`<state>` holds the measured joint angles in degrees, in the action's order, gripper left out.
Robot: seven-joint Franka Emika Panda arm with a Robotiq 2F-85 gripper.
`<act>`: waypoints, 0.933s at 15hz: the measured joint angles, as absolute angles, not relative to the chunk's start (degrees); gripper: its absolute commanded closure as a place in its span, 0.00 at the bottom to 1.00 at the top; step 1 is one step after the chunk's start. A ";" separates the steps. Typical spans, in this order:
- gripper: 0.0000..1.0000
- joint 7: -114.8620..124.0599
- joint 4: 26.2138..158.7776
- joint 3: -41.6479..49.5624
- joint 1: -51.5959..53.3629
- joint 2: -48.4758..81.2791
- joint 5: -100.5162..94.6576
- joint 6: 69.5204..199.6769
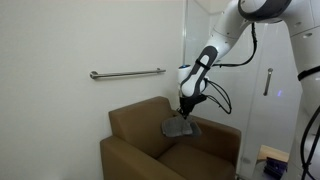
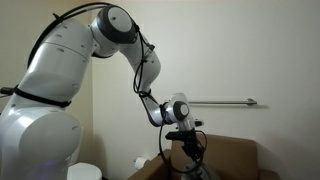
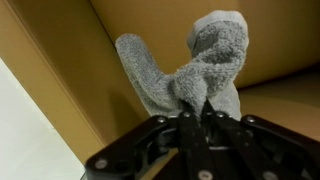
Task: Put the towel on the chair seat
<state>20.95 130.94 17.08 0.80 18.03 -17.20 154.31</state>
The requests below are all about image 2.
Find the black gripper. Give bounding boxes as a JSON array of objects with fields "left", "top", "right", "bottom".
[{"left": 182, "top": 136, "right": 204, "bottom": 167}]

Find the grey terry towel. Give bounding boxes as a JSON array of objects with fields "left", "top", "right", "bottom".
[{"left": 184, "top": 163, "right": 221, "bottom": 180}]

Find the brown leather armchair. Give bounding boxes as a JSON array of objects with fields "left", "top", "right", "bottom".
[{"left": 126, "top": 133, "right": 281, "bottom": 180}]

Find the white toilet paper roll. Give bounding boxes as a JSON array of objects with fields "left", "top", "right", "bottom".
[{"left": 133, "top": 156, "right": 150, "bottom": 170}]

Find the white round container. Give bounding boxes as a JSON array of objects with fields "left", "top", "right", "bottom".
[{"left": 67, "top": 162, "right": 103, "bottom": 180}]

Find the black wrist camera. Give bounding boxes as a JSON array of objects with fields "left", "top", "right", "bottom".
[{"left": 164, "top": 130, "right": 198, "bottom": 141}]

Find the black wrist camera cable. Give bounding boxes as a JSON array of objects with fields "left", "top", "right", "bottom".
[{"left": 133, "top": 23, "right": 208, "bottom": 175}]

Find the silver wall towel bar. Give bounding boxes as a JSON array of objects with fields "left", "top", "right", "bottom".
[{"left": 188, "top": 97, "right": 258, "bottom": 107}]

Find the black arm strap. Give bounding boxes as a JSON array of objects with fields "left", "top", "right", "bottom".
[{"left": 0, "top": 85, "right": 73, "bottom": 109}]

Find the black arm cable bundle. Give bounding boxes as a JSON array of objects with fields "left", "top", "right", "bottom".
[{"left": 26, "top": 2, "right": 113, "bottom": 68}]

